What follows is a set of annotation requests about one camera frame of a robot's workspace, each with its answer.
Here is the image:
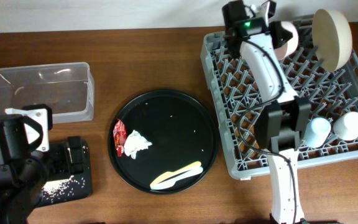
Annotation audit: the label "small pink bowl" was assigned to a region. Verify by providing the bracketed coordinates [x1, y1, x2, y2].
[275, 21, 299, 60]

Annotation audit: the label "large beige bowl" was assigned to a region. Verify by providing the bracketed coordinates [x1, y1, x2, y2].
[312, 9, 352, 72]

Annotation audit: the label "light blue cup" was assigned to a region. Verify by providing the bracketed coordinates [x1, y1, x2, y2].
[303, 118, 331, 148]

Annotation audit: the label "white cup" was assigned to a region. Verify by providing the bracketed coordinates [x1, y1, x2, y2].
[333, 111, 358, 141]

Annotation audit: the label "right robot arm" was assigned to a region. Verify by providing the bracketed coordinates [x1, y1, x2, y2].
[224, 16, 311, 223]

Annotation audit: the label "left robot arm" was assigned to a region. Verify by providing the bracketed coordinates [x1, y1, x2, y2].
[0, 114, 87, 223]

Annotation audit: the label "grey dishwasher rack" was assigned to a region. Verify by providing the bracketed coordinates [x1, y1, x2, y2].
[201, 19, 358, 180]

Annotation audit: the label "black rectangular tray bin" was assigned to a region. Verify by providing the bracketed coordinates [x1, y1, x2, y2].
[37, 136, 93, 207]

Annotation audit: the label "spilled rice grains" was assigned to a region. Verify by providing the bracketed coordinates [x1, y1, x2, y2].
[42, 175, 86, 203]

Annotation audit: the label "red snack wrapper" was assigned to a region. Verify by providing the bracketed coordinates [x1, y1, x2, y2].
[113, 119, 127, 157]

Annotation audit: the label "clear plastic bin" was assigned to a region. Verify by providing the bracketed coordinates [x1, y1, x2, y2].
[0, 62, 94, 124]

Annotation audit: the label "crumpled white tissue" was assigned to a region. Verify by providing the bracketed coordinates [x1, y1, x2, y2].
[124, 130, 152, 159]

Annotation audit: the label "round black serving tray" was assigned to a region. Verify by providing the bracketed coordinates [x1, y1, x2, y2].
[108, 90, 219, 195]

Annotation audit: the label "yellow plastic knife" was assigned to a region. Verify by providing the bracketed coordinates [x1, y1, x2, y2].
[150, 161, 202, 187]

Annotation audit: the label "light blue plastic spoon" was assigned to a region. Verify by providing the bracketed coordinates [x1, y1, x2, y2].
[150, 167, 203, 190]

